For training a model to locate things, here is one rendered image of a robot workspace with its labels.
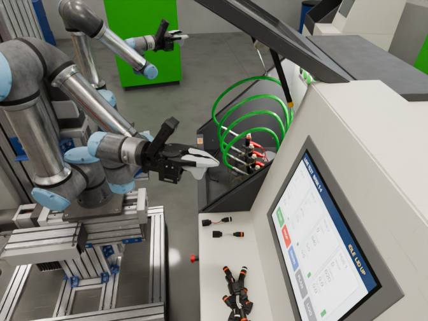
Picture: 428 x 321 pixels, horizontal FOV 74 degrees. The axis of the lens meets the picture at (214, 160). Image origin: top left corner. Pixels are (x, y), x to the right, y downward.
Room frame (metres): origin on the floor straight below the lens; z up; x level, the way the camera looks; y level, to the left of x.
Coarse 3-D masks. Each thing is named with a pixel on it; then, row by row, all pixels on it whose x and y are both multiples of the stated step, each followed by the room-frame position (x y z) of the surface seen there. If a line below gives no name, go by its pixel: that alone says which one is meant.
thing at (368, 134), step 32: (320, 96) 0.73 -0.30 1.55; (352, 96) 0.72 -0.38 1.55; (384, 96) 0.72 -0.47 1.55; (320, 128) 0.65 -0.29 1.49; (352, 128) 0.55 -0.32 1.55; (384, 128) 0.55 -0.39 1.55; (416, 128) 0.55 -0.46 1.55; (288, 160) 0.72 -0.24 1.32; (352, 160) 0.49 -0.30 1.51; (384, 160) 0.43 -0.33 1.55; (416, 160) 0.43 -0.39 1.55; (352, 192) 0.43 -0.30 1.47; (384, 192) 0.37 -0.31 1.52; (416, 192) 0.35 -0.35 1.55; (256, 224) 0.72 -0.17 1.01; (384, 224) 0.33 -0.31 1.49; (416, 224) 0.29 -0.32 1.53; (384, 256) 0.29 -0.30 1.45; (416, 256) 0.25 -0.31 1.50; (416, 288) 0.22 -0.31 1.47; (288, 320) 0.34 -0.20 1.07; (384, 320) 0.21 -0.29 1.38; (416, 320) 0.19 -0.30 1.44
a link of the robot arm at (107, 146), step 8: (96, 136) 0.64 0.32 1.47; (104, 136) 0.64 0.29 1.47; (112, 136) 0.64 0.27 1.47; (120, 136) 0.64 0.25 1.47; (128, 136) 0.65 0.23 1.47; (88, 144) 0.63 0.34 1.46; (96, 144) 0.62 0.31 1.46; (104, 144) 0.62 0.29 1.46; (112, 144) 0.61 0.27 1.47; (120, 144) 0.61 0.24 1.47; (96, 152) 0.61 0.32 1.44; (104, 152) 0.60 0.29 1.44; (112, 152) 0.60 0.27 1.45; (120, 152) 0.59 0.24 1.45; (104, 160) 0.61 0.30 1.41; (112, 160) 0.60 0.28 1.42; (120, 160) 0.59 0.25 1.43
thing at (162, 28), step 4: (164, 20) 1.68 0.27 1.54; (160, 24) 1.69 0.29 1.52; (164, 24) 1.66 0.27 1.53; (168, 24) 1.67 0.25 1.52; (160, 28) 1.67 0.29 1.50; (164, 28) 1.66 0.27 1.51; (156, 32) 1.69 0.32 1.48; (160, 32) 1.66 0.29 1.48; (164, 32) 1.66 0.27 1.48; (156, 36) 1.67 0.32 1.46; (160, 36) 1.66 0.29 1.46; (160, 40) 1.66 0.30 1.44
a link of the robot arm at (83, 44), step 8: (64, 0) 1.43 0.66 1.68; (64, 24) 1.41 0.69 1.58; (72, 32) 1.40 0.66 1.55; (80, 32) 1.40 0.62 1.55; (80, 40) 1.41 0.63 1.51; (88, 40) 1.43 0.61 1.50; (80, 48) 1.41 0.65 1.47; (88, 48) 1.42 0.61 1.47; (80, 56) 1.41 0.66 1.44; (88, 56) 1.42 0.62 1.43; (80, 64) 1.42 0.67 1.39; (88, 64) 1.41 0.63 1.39; (96, 64) 1.45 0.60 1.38; (88, 72) 1.41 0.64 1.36; (96, 72) 1.43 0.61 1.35; (88, 80) 1.41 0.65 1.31; (96, 80) 1.42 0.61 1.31; (96, 88) 1.40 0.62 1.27; (104, 88) 1.44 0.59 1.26
